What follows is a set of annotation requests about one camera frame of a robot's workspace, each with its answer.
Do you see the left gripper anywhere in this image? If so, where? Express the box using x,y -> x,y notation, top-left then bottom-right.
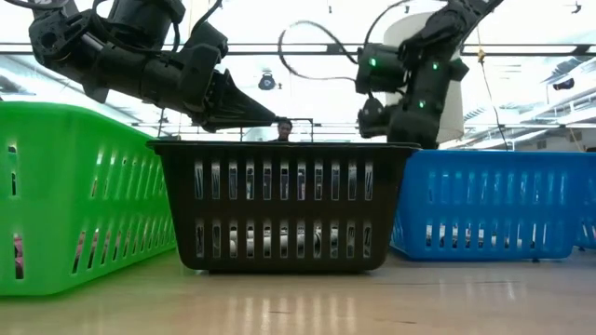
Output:
179,44 -> 278,134

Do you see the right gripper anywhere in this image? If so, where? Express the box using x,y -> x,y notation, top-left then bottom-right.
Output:
388,104 -> 441,149

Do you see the white cylindrical table lamp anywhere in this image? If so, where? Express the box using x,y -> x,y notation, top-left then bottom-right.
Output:
382,11 -> 466,144

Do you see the black ceiling spotlight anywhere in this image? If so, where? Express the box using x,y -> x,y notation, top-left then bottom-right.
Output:
257,72 -> 278,92

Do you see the person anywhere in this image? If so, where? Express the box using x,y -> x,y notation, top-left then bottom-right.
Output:
269,118 -> 294,143

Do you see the black plastic basket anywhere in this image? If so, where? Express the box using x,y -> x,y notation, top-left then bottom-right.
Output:
146,141 -> 421,274

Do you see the blue plastic basket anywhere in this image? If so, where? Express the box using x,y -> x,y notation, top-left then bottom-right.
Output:
573,151 -> 596,250
390,149 -> 579,261

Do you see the black ceiling beam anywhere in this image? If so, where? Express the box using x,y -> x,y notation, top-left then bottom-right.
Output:
0,42 -> 596,56

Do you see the green plastic basket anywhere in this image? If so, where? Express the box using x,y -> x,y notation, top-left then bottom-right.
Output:
0,100 -> 177,297

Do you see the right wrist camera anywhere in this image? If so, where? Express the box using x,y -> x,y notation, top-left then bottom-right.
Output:
357,95 -> 398,140

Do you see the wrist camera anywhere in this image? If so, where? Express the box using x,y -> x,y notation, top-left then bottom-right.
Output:
188,20 -> 230,60
357,95 -> 398,140

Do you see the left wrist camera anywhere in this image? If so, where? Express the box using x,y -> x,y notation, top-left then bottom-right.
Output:
188,20 -> 230,60

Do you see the right gripper camera cable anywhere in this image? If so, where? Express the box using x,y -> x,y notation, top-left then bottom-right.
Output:
278,20 -> 369,84

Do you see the gripper camera cable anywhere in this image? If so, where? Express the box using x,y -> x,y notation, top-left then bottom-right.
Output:
193,0 -> 224,30
278,20 -> 369,84

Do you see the knotted hanging yellow cable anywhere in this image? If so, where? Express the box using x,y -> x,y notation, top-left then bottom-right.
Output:
472,25 -> 511,151

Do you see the left gripper camera cable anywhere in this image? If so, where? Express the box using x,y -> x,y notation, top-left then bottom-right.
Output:
193,0 -> 224,30

